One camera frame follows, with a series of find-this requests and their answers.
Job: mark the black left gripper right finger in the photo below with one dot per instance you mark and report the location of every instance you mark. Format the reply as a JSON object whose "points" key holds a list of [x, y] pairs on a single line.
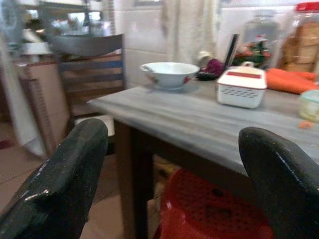
{"points": [[286, 184]]}

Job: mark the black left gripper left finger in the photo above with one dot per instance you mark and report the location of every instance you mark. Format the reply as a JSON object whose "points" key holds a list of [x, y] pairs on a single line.
{"points": [[57, 179]]}

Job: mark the small carrot scrap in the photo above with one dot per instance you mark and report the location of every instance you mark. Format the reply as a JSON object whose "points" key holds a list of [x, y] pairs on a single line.
{"points": [[305, 125]]}

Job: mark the brown cardboard box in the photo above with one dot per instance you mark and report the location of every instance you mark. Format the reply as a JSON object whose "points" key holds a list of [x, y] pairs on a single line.
{"points": [[42, 104]]}

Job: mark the dark wooden table leg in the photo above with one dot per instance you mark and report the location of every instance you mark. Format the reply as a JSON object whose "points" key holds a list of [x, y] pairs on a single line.
{"points": [[134, 179]]}

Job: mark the red plastic stool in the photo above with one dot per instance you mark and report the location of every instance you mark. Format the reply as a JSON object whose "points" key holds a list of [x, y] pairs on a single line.
{"points": [[211, 206]]}

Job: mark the small pale green lidded container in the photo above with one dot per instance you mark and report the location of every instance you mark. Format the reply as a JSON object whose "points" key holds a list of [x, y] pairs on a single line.
{"points": [[310, 105]]}

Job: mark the white grater box red top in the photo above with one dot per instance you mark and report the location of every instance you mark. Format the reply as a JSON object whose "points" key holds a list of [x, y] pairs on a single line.
{"points": [[240, 87]]}

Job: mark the dark wooden slatted chair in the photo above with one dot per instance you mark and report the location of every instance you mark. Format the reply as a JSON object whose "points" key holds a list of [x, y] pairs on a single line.
{"points": [[92, 74]]}

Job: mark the small black flat object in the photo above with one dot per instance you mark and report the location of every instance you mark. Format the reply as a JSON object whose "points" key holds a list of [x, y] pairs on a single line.
{"points": [[207, 76]]}

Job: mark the grey metal wok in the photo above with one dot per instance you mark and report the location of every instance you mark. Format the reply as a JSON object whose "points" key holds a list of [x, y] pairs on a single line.
{"points": [[79, 46]]}

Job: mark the purple crumpled cloth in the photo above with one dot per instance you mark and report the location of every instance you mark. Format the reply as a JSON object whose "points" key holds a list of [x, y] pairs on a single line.
{"points": [[214, 66]]}

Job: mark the red lidded cracker jar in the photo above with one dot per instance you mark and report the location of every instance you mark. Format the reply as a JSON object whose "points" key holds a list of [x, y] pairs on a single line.
{"points": [[302, 42]]}

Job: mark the small white cup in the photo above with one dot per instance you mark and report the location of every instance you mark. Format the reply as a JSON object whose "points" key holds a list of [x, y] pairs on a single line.
{"points": [[204, 57]]}

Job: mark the white bowl red print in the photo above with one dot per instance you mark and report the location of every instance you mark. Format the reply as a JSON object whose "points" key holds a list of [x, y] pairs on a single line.
{"points": [[169, 74]]}

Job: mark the clear plastic jar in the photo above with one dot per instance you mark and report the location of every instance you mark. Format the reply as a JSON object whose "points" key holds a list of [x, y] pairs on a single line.
{"points": [[259, 30]]}

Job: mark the white lace curtain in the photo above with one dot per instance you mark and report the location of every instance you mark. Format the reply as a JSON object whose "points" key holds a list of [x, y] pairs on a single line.
{"points": [[189, 27]]}

